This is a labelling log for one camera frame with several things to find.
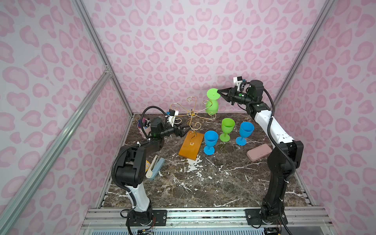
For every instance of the pink case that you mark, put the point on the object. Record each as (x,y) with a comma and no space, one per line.
(259,152)

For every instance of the blue wine glass front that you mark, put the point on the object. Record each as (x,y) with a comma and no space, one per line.
(210,139)

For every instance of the blue wine glass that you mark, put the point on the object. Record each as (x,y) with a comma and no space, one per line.
(246,129)
(210,139)

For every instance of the wooden rack base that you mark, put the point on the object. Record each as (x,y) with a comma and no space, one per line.
(191,145)

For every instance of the blue white stapler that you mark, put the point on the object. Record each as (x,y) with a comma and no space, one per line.
(155,168)

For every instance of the green wine glass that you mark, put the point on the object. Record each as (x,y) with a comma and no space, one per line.
(227,127)
(212,105)

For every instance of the pink metal pen bucket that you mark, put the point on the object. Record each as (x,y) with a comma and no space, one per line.
(144,126)

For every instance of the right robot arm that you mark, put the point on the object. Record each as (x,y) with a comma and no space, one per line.
(285,157)

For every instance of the blue wine glass back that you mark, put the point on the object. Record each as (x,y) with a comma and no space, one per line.
(246,129)

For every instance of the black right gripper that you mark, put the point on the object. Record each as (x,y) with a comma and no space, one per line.
(232,95)

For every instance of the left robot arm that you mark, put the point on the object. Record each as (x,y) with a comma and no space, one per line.
(129,167)

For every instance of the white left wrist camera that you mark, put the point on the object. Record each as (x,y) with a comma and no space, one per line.
(171,116)

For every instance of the green wine glass back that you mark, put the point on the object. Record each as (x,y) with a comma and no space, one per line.
(212,105)

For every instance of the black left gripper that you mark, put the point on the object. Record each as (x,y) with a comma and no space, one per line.
(177,130)

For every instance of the gold wire glass rack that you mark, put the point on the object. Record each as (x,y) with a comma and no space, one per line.
(191,114)

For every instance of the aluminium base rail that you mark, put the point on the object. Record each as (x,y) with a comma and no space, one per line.
(212,221)

